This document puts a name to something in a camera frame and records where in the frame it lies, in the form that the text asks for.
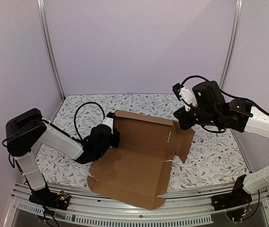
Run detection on brown cardboard box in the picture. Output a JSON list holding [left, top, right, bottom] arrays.
[[87, 110, 195, 210]]

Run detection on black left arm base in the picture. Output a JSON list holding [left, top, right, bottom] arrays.
[[29, 184, 71, 210]]

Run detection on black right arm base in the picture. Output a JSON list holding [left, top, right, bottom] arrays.
[[211, 174, 252, 222]]

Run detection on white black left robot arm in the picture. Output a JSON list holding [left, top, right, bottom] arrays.
[[3, 108, 120, 205]]

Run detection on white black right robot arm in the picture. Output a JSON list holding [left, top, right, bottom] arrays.
[[172, 79, 269, 206]]

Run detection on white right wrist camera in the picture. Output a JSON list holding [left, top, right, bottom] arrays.
[[172, 83, 197, 112]]

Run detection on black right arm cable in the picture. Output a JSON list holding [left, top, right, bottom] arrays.
[[180, 75, 269, 123]]

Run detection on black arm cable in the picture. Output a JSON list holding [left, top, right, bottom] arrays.
[[72, 101, 105, 142], [180, 75, 269, 123]]

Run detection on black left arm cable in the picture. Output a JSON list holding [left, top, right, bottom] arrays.
[[72, 101, 105, 142]]

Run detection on front aluminium rail frame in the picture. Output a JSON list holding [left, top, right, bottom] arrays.
[[4, 183, 269, 227]]

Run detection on right rear aluminium frame post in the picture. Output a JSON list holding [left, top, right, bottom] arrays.
[[219, 0, 243, 89]]

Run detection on aluminium frame post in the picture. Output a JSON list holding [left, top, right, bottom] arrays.
[[219, 0, 243, 89], [36, 0, 66, 101]]

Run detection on left rear aluminium frame post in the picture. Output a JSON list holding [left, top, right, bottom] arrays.
[[36, 0, 66, 101]]

